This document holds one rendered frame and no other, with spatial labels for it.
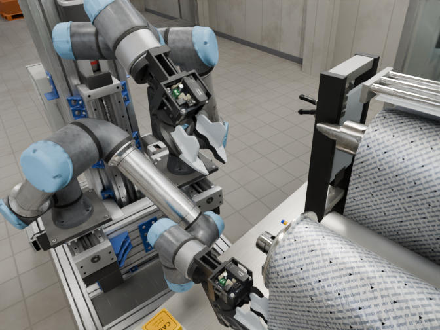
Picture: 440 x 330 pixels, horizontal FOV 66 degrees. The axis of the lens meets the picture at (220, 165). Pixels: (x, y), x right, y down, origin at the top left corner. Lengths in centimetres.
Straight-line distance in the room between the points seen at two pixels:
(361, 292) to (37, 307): 200
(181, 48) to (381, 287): 83
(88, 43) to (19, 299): 186
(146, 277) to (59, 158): 118
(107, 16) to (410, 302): 60
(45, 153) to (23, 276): 173
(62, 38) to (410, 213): 73
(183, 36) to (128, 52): 50
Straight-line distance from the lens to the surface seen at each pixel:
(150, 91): 60
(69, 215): 135
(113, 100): 132
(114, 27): 62
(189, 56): 107
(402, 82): 67
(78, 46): 77
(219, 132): 57
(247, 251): 104
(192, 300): 95
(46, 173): 84
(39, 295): 235
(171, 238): 76
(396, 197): 65
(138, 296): 185
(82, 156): 86
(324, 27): 438
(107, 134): 89
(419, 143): 62
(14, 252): 268
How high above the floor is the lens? 170
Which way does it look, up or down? 36 degrees down
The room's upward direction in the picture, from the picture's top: 4 degrees counter-clockwise
